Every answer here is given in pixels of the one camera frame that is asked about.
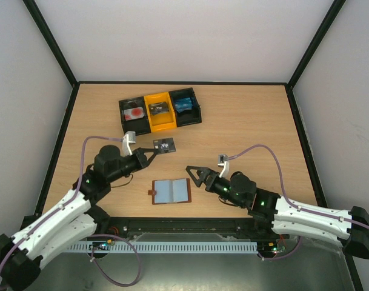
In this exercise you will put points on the black bin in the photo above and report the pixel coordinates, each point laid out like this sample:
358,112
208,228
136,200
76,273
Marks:
188,117
140,126

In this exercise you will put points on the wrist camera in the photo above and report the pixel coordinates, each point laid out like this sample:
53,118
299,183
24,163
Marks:
224,164
128,139

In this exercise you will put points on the black enclosure frame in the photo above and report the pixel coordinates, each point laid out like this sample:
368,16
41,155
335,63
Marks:
41,24

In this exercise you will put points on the white slotted cable duct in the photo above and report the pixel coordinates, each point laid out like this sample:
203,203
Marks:
232,247

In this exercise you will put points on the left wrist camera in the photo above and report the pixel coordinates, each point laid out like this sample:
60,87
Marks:
128,139

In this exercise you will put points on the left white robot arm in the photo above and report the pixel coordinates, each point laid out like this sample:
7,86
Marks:
76,216

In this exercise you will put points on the yellow middle bin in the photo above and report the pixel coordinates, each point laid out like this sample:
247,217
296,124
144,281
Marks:
160,122

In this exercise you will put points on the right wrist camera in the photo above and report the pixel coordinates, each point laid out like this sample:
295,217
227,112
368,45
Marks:
224,164

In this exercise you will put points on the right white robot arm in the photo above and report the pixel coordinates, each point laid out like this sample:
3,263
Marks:
347,229

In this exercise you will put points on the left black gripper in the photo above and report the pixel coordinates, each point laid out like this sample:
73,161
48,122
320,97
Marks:
141,160

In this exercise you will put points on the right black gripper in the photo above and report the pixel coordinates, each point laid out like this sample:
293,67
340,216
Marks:
208,179

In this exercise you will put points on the blue card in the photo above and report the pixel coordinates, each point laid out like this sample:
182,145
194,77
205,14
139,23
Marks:
183,104

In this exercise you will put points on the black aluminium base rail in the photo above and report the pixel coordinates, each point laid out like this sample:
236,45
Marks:
241,228

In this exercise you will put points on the left black bin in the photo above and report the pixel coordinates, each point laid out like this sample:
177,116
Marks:
140,126

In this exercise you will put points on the red white card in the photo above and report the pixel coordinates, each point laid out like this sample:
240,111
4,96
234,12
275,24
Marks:
133,113

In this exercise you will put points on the right black bin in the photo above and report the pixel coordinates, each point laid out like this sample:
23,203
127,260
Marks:
188,117

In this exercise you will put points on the black VIP logo card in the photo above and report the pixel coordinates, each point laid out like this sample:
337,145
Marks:
158,108

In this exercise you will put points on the brown leather card holder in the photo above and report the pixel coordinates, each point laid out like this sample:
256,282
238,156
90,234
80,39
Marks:
170,191

